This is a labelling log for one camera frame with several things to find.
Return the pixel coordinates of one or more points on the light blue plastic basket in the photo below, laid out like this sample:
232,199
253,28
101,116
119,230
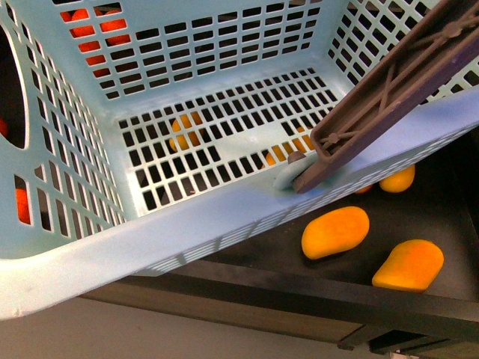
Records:
143,135

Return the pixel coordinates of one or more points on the brown basket handle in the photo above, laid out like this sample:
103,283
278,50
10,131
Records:
434,51

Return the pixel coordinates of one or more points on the yellow mango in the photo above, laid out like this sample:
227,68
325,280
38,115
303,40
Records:
335,232
398,182
412,266

